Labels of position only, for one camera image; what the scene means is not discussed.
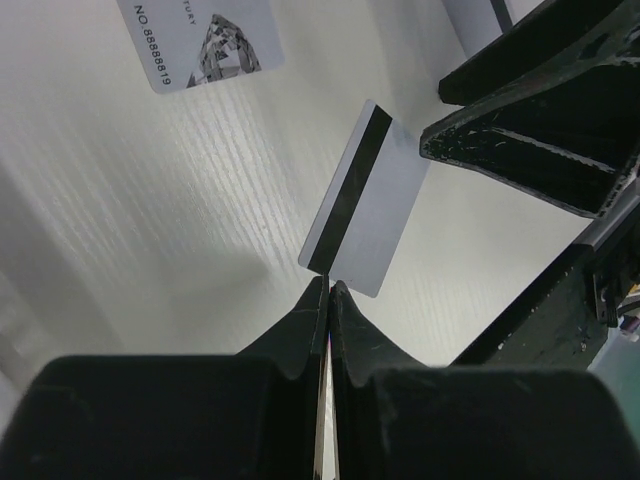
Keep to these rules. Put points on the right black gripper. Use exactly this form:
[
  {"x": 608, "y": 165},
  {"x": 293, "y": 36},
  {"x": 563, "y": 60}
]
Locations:
[{"x": 574, "y": 145}]

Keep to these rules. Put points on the silver card black stripe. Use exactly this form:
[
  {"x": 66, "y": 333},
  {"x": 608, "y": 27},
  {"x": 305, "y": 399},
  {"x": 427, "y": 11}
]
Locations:
[{"x": 367, "y": 205}]

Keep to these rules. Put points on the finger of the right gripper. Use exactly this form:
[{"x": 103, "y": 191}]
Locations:
[{"x": 545, "y": 32}]

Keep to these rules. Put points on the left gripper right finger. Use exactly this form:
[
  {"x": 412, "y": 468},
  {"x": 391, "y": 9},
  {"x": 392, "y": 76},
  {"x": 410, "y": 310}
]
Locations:
[{"x": 396, "y": 418}]

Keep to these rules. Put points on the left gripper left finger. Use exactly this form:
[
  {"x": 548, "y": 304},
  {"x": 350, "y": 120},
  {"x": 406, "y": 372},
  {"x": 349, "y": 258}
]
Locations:
[{"x": 255, "y": 414}]

